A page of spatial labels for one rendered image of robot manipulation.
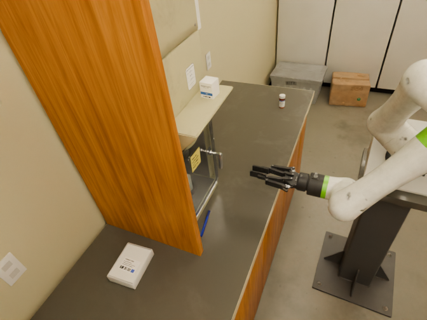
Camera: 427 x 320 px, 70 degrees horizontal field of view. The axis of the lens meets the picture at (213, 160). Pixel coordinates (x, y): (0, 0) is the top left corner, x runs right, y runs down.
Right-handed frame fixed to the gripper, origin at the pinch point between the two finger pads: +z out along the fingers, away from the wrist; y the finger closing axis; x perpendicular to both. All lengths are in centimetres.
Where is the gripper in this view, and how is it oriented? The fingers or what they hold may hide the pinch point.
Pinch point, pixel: (258, 171)
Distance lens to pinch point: 131.2
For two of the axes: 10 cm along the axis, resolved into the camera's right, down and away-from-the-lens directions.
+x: 0.9, 7.5, 6.6
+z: -9.1, -2.0, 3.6
